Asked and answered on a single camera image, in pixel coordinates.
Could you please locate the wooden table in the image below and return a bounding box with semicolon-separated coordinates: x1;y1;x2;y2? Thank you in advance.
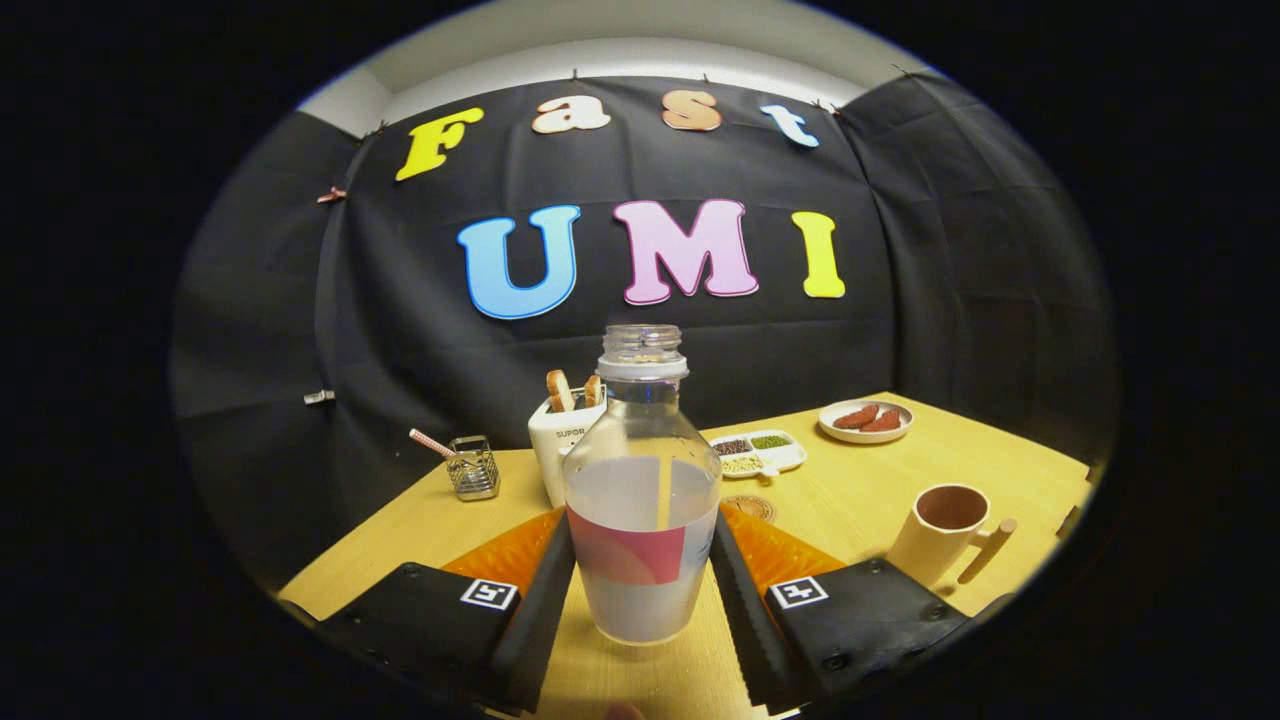
278;390;1093;720

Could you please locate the metal wire basket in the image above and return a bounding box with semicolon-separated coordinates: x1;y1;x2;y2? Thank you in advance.
446;436;501;502

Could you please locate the round wooden coaster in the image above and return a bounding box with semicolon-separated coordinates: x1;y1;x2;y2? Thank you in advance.
720;494;778;526

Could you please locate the beige cup wooden handle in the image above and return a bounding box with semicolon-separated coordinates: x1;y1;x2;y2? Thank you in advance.
886;484;1018;589

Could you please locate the white divided dish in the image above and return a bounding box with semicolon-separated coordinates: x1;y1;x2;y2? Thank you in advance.
708;430;808;479

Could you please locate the black backdrop cloth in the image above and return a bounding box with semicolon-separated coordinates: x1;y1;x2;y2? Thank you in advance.
170;70;1119;591

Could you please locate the white toaster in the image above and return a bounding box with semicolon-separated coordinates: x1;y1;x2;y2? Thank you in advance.
528;388;608;509

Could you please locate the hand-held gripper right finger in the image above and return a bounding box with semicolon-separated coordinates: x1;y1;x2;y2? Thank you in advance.
708;505;971;716

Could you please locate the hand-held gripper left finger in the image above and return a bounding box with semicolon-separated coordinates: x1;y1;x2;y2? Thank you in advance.
300;508;579;716

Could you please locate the clear juice bottle red label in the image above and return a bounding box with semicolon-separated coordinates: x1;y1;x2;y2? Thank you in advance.
562;324;723;646

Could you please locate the white round plate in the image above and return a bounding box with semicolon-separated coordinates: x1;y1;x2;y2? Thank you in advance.
818;400;914;445

